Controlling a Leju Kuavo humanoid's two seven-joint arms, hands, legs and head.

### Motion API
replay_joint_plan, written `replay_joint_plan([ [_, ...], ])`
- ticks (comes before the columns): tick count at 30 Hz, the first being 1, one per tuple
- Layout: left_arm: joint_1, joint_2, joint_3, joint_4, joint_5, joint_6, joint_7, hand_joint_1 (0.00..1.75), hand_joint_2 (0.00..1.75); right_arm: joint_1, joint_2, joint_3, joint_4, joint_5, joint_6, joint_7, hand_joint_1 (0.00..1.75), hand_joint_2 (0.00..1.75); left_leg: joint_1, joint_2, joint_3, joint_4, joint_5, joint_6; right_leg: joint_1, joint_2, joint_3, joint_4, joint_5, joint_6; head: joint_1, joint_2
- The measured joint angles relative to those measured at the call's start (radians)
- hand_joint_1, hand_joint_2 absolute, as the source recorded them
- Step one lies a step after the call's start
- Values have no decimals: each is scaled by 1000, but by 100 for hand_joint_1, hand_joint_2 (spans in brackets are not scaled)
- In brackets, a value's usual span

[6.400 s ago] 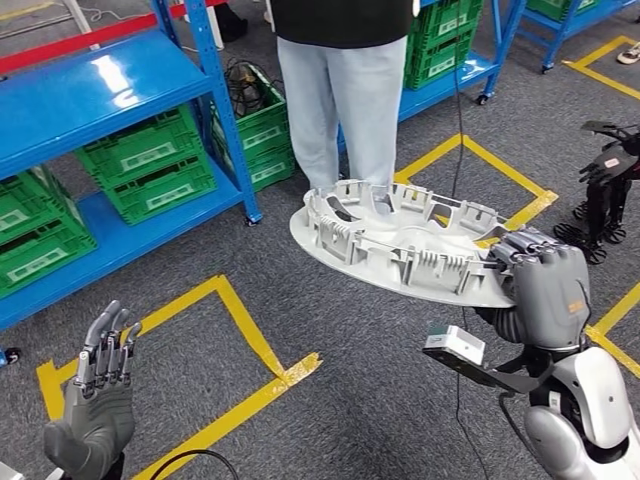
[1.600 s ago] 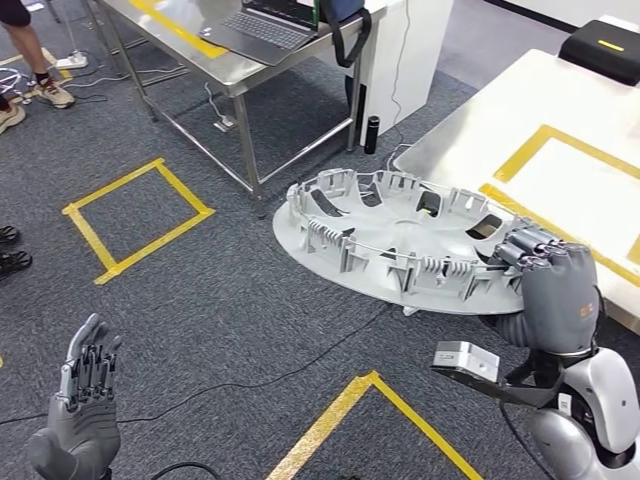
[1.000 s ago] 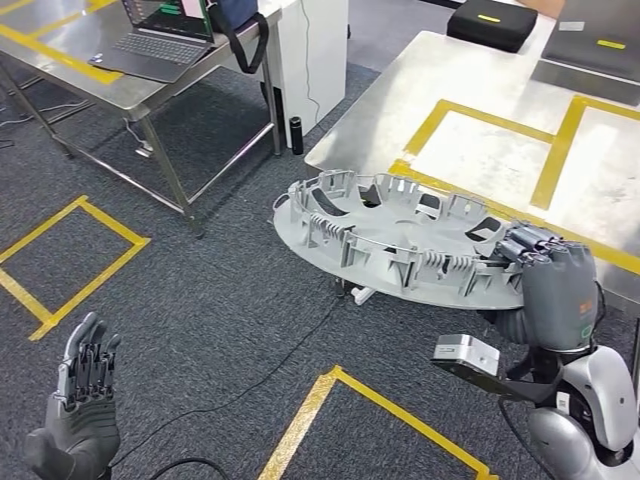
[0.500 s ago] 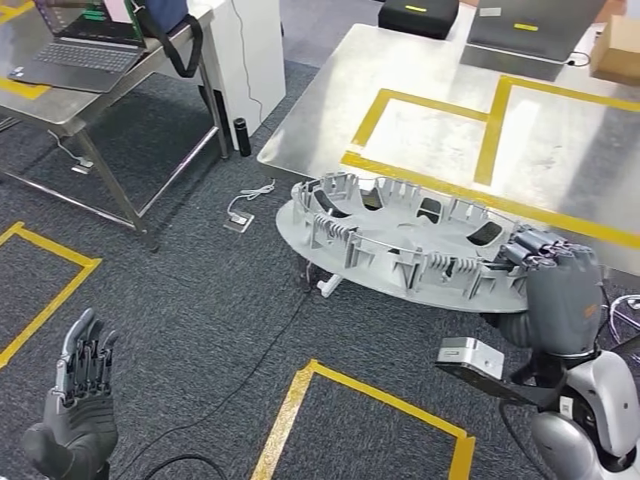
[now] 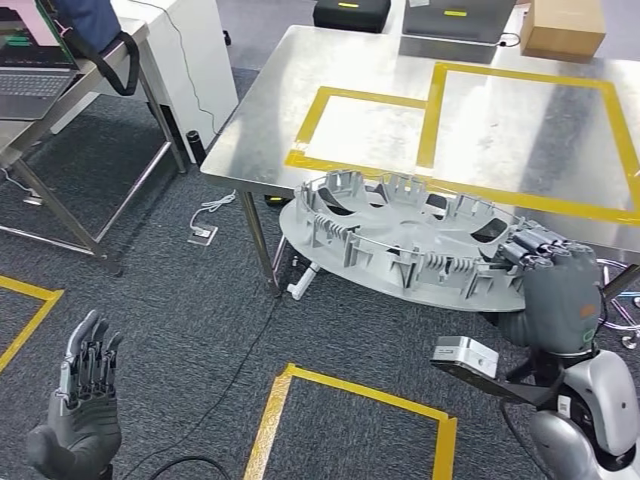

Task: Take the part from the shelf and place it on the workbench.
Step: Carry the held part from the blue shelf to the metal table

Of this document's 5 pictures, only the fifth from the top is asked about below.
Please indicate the metal floor socket plate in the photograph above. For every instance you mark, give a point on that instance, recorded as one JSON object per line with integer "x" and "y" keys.
{"x": 202, "y": 235}

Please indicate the brown cardboard box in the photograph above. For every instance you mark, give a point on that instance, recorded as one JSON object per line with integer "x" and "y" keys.
{"x": 560, "y": 26}

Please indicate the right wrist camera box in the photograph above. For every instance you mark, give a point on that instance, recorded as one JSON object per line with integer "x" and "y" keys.
{"x": 467, "y": 354}

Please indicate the white cabinet desk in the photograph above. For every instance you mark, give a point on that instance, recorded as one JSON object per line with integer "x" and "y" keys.
{"x": 190, "y": 66}

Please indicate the stainless steel workbench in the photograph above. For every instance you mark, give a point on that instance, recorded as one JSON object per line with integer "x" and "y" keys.
{"x": 260, "y": 132}

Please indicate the white power strip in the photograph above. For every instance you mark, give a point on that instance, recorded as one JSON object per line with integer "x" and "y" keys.
{"x": 303, "y": 283}

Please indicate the black zip case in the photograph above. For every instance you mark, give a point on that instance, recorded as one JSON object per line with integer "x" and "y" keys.
{"x": 350, "y": 18}

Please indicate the black cylinder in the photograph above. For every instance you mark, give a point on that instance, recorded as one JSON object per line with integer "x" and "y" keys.
{"x": 196, "y": 147}

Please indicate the right camera bracket black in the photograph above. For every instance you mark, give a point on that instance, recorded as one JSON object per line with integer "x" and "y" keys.
{"x": 484, "y": 387}

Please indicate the grey laptop yellow sticker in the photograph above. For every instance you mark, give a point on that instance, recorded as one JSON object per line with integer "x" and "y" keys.
{"x": 475, "y": 26}

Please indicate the open silver laptop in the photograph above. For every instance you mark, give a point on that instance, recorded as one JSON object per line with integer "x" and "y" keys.
{"x": 30, "y": 86}

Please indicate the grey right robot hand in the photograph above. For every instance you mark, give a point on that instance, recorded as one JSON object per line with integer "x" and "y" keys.
{"x": 560, "y": 298}

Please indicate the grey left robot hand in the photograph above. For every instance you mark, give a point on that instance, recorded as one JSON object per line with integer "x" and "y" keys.
{"x": 80, "y": 424}

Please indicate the grey plastic wheel cover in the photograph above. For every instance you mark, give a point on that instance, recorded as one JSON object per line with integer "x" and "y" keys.
{"x": 410, "y": 245}

